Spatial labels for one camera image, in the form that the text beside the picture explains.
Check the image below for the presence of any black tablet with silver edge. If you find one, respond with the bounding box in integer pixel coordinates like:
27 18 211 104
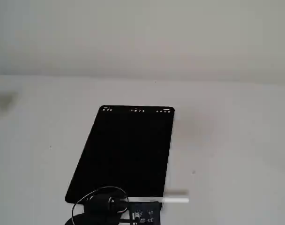
64 105 175 210

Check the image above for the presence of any white stylus pencil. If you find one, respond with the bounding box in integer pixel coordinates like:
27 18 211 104
127 196 189 203

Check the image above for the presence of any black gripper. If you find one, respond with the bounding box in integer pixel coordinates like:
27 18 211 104
84 187 130 214

